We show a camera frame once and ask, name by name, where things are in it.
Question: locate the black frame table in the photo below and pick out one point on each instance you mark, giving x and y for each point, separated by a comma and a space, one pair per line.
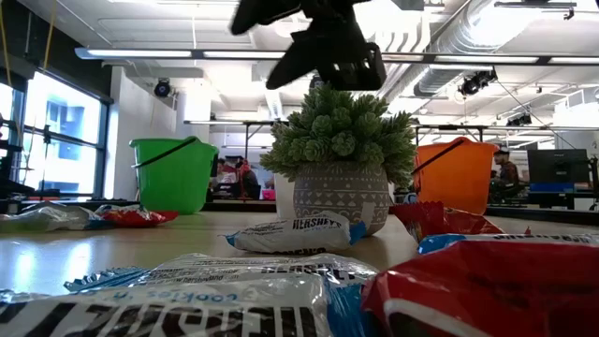
220, 122

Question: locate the green plastic bucket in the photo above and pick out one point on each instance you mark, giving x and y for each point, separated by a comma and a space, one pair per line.
173, 178

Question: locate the black monitor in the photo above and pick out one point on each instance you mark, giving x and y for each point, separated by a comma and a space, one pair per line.
557, 166

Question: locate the silver ventilation duct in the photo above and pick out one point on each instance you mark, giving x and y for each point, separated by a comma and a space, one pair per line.
468, 28

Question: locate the overhead light bar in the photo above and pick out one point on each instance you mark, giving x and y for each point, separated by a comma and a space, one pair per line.
187, 54

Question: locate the pink box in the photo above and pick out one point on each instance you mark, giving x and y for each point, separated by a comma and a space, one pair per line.
269, 194

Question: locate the orange plastic bucket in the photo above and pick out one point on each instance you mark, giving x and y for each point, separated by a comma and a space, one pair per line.
456, 178

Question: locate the window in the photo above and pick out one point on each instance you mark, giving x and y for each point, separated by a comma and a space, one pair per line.
70, 140

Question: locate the black ceiling spotlight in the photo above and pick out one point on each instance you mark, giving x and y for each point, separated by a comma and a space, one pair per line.
316, 83
477, 82
162, 87

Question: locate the artificial plant in patterned pot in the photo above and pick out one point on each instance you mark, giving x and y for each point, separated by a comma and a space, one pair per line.
341, 196

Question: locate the red candy pack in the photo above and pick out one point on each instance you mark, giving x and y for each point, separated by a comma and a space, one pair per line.
491, 295
135, 216
435, 220

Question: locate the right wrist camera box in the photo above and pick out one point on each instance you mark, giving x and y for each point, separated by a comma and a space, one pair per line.
358, 70

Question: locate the Hershey's cookies and creme bar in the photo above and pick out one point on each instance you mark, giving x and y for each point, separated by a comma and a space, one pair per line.
164, 313
42, 222
515, 238
295, 236
262, 269

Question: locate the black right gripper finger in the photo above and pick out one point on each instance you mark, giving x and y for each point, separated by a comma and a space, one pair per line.
297, 61
262, 16

